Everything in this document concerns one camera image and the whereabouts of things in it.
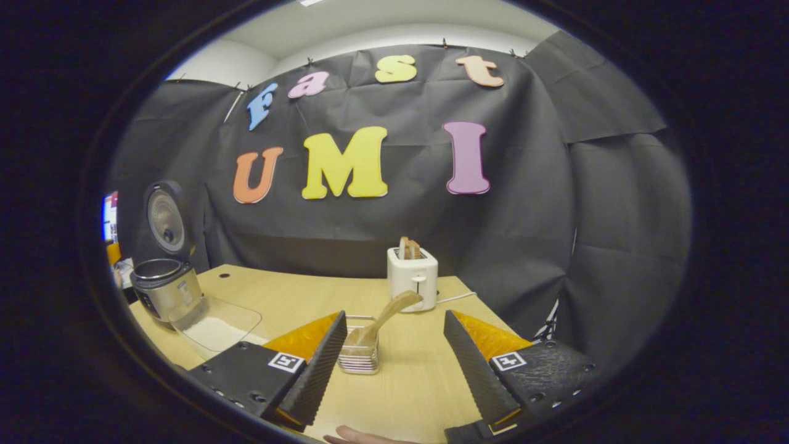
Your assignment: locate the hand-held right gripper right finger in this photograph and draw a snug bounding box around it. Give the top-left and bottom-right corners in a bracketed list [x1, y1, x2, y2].
[444, 310, 599, 442]

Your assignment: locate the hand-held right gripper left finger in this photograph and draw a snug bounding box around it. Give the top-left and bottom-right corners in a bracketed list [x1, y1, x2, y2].
[188, 310, 349, 432]

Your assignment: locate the metal wire chopstick holder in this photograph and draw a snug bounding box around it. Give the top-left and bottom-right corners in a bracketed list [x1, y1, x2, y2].
[337, 315, 380, 375]

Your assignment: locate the silver black rice cooker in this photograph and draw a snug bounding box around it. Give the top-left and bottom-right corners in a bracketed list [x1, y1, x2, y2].
[129, 180, 204, 324]

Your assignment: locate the wooden spoon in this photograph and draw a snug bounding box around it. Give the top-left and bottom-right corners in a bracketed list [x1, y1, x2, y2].
[348, 290, 424, 347]

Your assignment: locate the computer monitor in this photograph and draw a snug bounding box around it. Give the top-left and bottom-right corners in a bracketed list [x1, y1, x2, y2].
[102, 191, 119, 244]

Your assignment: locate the black tripod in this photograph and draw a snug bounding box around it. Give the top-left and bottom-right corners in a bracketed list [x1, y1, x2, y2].
[535, 299, 563, 343]

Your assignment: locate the clear plastic tray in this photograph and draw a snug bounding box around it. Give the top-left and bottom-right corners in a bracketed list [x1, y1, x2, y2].
[170, 295, 270, 361]

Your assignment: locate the white toaster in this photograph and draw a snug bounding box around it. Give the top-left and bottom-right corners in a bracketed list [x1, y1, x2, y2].
[387, 247, 439, 313]

